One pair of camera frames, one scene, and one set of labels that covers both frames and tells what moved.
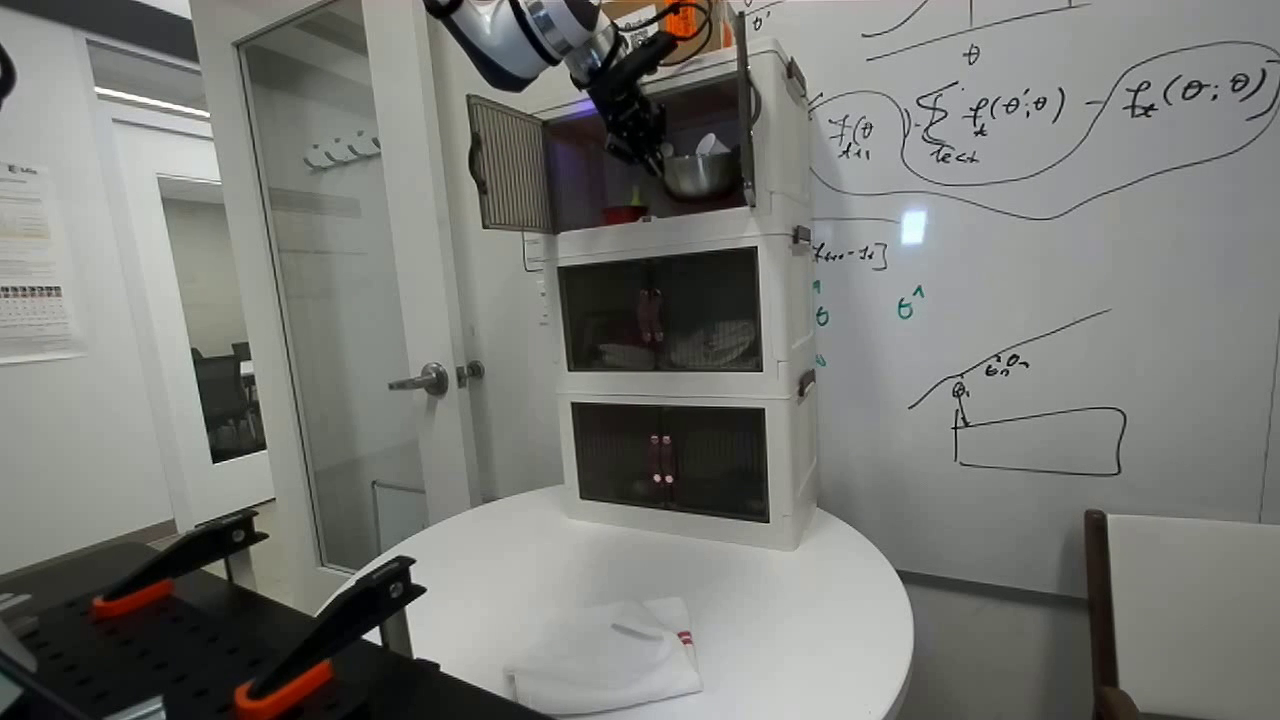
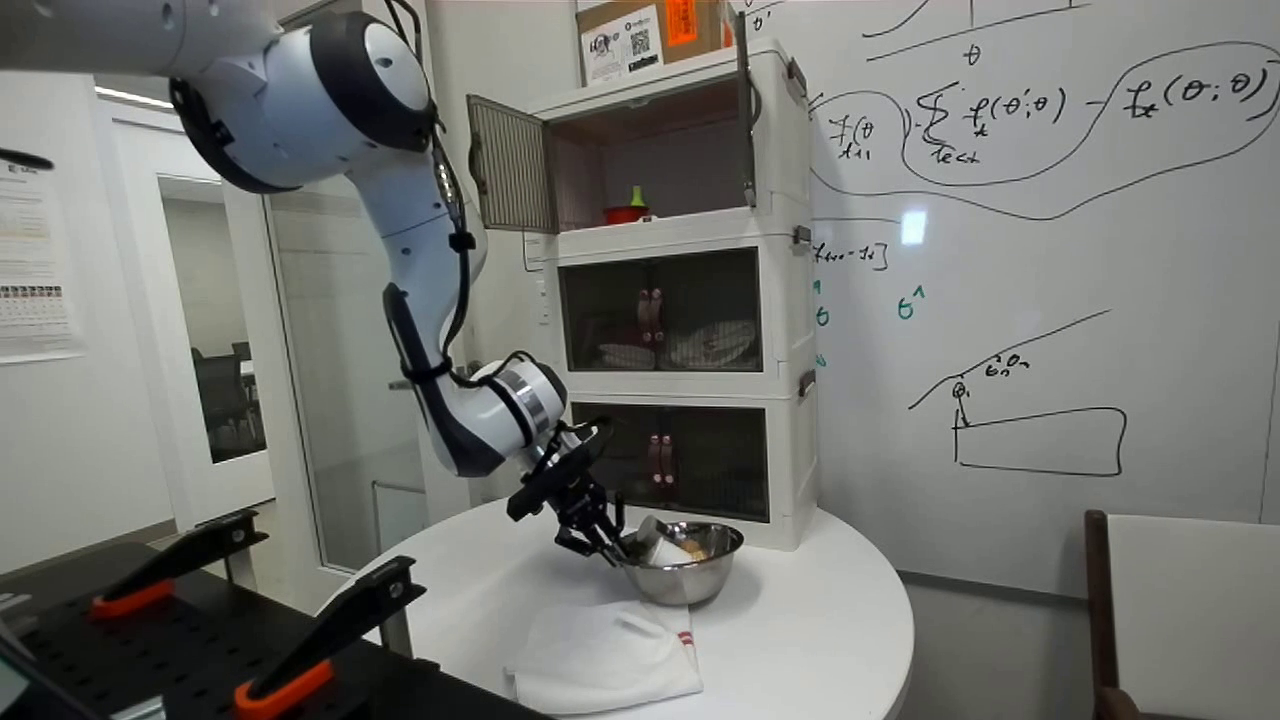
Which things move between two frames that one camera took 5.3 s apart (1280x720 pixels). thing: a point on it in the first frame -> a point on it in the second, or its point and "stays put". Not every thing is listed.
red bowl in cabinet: (620, 212) stays put
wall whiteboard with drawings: (1044, 275) stays put
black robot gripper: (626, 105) -> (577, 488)
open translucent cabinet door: (508, 157) stays put
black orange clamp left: (160, 572) stays put
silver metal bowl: (696, 175) -> (682, 560)
